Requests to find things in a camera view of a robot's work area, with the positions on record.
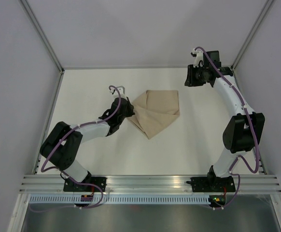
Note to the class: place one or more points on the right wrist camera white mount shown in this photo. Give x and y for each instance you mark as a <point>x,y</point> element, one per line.
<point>198,55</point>

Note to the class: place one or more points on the white slotted cable duct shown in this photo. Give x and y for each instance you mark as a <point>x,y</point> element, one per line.
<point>120,199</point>

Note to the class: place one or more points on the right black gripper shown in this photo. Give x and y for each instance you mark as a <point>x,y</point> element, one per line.
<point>190,80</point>

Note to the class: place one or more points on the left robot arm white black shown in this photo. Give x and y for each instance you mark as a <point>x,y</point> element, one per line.
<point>64,145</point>

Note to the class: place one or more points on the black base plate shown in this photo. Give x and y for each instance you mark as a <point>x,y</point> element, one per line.
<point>97,184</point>
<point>203,184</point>

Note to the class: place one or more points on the aluminium front rail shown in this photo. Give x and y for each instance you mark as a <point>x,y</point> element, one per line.
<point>154,184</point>

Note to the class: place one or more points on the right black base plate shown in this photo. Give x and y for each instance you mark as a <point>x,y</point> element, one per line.
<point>203,184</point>

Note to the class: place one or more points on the beige cloth napkin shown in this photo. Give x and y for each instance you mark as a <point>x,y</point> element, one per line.
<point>154,111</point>

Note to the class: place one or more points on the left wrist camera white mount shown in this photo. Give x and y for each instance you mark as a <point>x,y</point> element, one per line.
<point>117,91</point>

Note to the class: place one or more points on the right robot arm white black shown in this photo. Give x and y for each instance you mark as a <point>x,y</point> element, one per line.
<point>241,136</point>

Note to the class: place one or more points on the left aluminium frame post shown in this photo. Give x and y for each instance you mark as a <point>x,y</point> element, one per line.
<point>34,21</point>

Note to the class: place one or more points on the right aluminium frame post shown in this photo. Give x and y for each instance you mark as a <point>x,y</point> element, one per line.
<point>253,31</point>

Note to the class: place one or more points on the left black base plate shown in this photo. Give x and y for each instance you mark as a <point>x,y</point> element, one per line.
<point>97,184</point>

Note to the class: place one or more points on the aluminium frame post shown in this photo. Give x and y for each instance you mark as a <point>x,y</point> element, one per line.
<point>34,21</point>
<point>253,31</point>

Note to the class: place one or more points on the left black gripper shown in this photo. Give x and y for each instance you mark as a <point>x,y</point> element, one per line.
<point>131,108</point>

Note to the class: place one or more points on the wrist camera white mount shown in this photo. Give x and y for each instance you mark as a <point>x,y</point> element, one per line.
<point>198,55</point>
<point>117,91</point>

